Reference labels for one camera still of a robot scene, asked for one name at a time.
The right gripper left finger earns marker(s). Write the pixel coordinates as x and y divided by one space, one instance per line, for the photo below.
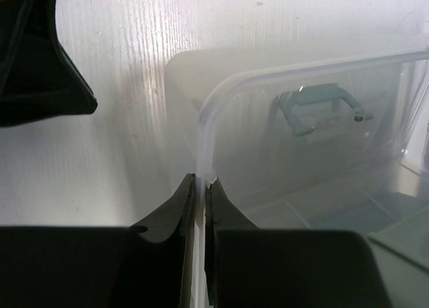
147 264

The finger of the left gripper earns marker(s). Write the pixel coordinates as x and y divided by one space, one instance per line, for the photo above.
38 79

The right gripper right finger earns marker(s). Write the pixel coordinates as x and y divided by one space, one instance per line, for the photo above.
247 266

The green plastic toolbox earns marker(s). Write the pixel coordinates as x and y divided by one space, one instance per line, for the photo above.
316 140

